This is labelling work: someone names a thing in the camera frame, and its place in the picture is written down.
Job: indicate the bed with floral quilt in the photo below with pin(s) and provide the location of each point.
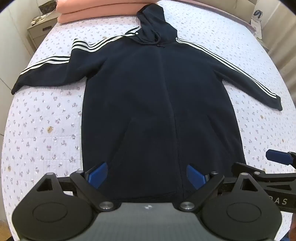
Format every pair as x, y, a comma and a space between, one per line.
46, 120

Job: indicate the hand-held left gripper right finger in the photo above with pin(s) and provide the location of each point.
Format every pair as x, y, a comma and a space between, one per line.
195, 176

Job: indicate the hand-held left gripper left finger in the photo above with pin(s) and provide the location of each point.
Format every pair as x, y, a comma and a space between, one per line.
98, 172

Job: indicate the white package with blue print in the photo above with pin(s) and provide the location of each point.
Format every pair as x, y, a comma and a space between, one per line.
256, 23

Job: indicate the beige padded headboard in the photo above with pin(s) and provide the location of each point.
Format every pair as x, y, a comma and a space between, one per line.
233, 7

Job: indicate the dark patterned pouch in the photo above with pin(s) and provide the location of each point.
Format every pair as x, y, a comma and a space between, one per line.
47, 9

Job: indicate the beige nightstand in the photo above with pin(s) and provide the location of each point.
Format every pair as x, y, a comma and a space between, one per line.
40, 30

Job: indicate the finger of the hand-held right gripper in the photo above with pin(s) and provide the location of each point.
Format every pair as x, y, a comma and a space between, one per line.
277, 155
245, 167

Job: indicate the navy hoodie with white stripes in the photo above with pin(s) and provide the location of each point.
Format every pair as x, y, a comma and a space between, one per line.
157, 111

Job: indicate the eyeglasses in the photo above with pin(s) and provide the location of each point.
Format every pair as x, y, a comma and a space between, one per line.
38, 19

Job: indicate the pink folded blanket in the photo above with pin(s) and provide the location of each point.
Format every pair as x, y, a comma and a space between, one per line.
92, 15
99, 5

